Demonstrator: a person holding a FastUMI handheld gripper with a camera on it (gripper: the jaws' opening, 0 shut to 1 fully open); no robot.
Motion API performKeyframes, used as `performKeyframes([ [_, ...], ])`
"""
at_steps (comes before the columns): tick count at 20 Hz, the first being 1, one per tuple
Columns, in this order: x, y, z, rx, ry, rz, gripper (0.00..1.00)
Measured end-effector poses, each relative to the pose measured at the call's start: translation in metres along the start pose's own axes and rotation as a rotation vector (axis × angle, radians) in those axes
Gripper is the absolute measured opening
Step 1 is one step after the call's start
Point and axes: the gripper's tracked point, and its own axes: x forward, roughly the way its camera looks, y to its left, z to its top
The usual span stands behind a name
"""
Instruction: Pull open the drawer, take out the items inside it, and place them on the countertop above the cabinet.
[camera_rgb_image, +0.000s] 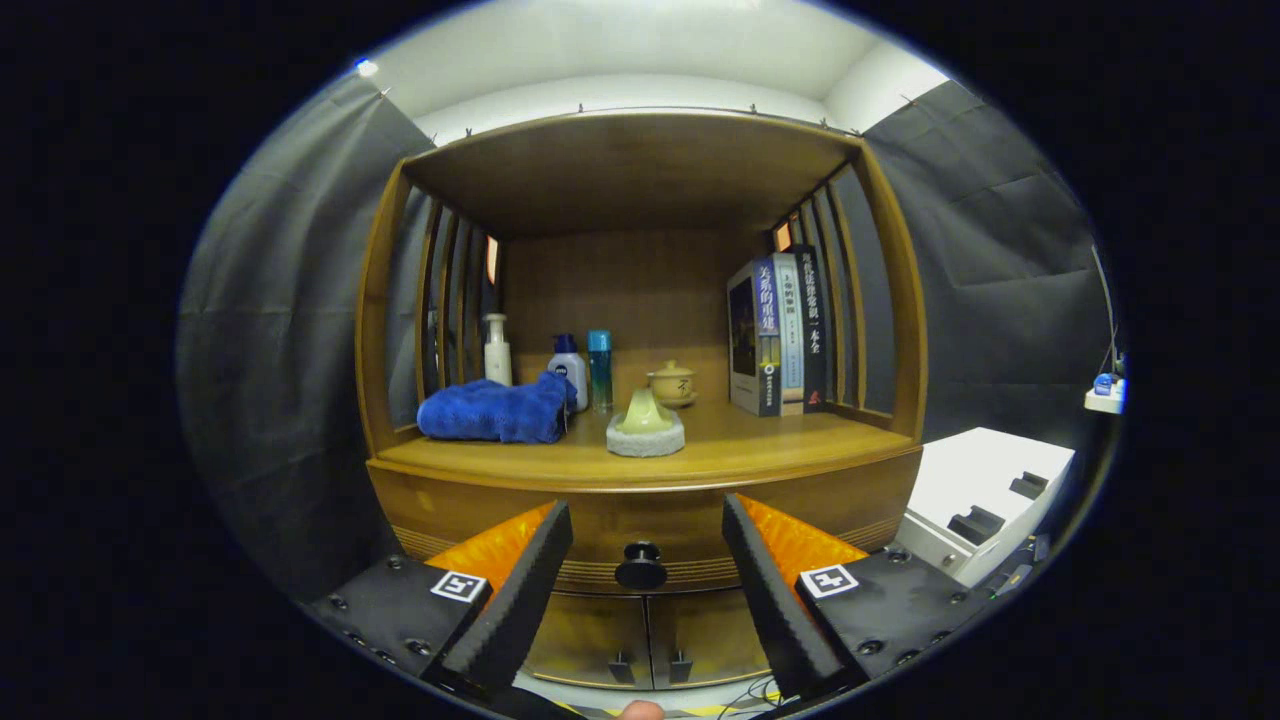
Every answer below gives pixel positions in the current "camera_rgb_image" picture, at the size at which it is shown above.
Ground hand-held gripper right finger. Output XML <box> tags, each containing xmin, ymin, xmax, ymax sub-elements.
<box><xmin>721</xmin><ymin>494</ymin><xmax>999</xmax><ymax>703</ymax></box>

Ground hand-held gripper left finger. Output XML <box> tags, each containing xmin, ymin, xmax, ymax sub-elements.
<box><xmin>305</xmin><ymin>503</ymin><xmax>574</xmax><ymax>698</ymax></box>

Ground wooden drawer with black knob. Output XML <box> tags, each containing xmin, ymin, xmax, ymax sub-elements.
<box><xmin>368</xmin><ymin>445</ymin><xmax>923</xmax><ymax>596</ymax></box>

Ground wooden countertop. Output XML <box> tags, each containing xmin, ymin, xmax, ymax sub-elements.
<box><xmin>375</xmin><ymin>400</ymin><xmax>921</xmax><ymax>493</ymax></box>

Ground white side cabinet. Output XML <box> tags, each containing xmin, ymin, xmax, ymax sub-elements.
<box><xmin>893</xmin><ymin>427</ymin><xmax>1077</xmax><ymax>589</ymax></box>

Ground wooden cabinet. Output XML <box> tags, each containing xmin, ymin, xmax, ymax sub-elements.
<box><xmin>355</xmin><ymin>108</ymin><xmax>929</xmax><ymax>691</ymax></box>

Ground blue towel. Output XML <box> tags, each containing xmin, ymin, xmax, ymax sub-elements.
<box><xmin>417</xmin><ymin>371</ymin><xmax>579</xmax><ymax>445</ymax></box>

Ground beige lidded teacup with saucer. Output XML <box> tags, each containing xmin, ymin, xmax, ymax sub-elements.
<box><xmin>646</xmin><ymin>360</ymin><xmax>699</xmax><ymax>410</ymax></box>

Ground teal bottle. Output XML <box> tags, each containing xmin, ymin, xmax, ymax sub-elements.
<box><xmin>587</xmin><ymin>330</ymin><xmax>614</xmax><ymax>414</ymax></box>

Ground white pump bottle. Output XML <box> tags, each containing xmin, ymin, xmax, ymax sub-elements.
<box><xmin>484</xmin><ymin>313</ymin><xmax>513</xmax><ymax>388</ymax></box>

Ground white lotion bottle blue cap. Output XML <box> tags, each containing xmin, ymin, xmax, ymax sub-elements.
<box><xmin>548</xmin><ymin>334</ymin><xmax>590</xmax><ymax>413</ymax></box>

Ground white spine book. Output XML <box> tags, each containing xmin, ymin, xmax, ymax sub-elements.
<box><xmin>772</xmin><ymin>250</ymin><xmax>806</xmax><ymax>416</ymax></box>

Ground grey book with blue spine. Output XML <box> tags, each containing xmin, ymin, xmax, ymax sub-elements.
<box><xmin>727</xmin><ymin>255</ymin><xmax>783</xmax><ymax>418</ymax></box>

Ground black spine book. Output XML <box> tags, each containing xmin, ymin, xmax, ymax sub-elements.
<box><xmin>790</xmin><ymin>243</ymin><xmax>829</xmax><ymax>414</ymax></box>

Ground white power strip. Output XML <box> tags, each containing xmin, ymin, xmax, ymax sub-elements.
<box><xmin>1085</xmin><ymin>372</ymin><xmax>1128</xmax><ymax>415</ymax></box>

